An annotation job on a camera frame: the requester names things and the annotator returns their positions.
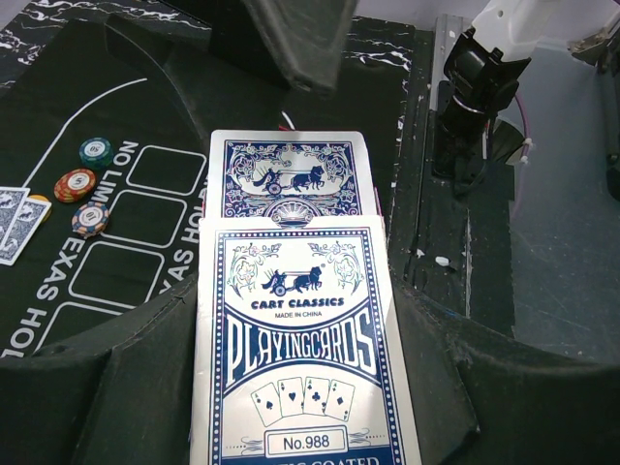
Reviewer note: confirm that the blue playing card deck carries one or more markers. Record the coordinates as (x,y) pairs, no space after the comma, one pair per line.
(298,352)

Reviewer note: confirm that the yellow big blind button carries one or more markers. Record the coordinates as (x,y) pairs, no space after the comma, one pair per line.
(44,201)

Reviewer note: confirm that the pink chips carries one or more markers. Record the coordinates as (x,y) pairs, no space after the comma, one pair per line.
(90,219)

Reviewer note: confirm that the orange chips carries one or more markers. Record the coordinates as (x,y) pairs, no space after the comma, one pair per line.
(74,185)

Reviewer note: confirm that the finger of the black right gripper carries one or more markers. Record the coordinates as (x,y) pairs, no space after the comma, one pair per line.
(284,44)

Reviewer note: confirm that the dealt cards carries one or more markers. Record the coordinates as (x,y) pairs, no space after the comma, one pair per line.
(20,217)

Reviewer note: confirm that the aluminium rail frame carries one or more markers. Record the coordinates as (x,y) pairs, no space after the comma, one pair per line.
(446,32)

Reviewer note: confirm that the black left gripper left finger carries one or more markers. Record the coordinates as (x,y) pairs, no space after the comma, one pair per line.
(118,393)

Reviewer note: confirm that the black poker table mat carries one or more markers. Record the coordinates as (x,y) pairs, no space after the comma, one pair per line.
(60,86)

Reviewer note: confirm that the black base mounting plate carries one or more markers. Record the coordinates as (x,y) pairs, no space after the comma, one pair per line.
(454,253)

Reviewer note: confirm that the green chip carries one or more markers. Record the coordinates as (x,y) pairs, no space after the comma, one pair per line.
(96,153)

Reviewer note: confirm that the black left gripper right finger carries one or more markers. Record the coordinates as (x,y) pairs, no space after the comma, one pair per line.
(480,397)

